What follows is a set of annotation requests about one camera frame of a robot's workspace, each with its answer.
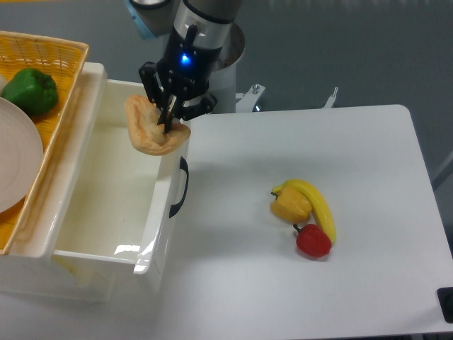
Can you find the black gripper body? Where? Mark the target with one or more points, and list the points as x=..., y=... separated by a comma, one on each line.
x=183, y=71

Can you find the beige plate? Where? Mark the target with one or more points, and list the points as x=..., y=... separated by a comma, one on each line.
x=21, y=154

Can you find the red bell pepper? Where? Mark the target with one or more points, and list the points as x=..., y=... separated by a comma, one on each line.
x=312, y=241

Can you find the yellow bell pepper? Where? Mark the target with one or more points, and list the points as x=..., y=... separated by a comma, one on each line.
x=291, y=205

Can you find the black object at table edge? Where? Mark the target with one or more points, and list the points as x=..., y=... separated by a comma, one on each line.
x=445, y=297

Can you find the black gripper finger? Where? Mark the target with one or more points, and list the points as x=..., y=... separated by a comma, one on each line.
x=163, y=108
x=173, y=112

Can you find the white upper drawer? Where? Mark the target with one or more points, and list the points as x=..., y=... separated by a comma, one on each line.
x=119, y=208

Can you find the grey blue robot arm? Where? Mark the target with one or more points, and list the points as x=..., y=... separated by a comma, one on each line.
x=214, y=18

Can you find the white drawer cabinet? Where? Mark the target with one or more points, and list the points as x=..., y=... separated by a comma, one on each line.
x=31, y=265

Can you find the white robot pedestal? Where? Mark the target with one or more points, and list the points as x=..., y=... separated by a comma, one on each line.
x=223, y=77

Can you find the black drawer handle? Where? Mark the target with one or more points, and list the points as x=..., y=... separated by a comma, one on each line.
x=181, y=188

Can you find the triangle bread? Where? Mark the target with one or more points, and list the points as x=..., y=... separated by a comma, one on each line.
x=146, y=135

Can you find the green bell pepper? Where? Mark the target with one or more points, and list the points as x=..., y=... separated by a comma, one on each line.
x=33, y=91

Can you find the yellow woven basket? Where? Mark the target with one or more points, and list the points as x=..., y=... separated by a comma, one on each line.
x=49, y=69

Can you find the yellow banana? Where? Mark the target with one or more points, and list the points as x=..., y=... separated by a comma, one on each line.
x=320, y=208

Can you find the white table bracket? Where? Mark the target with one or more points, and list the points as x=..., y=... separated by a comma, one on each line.
x=246, y=102

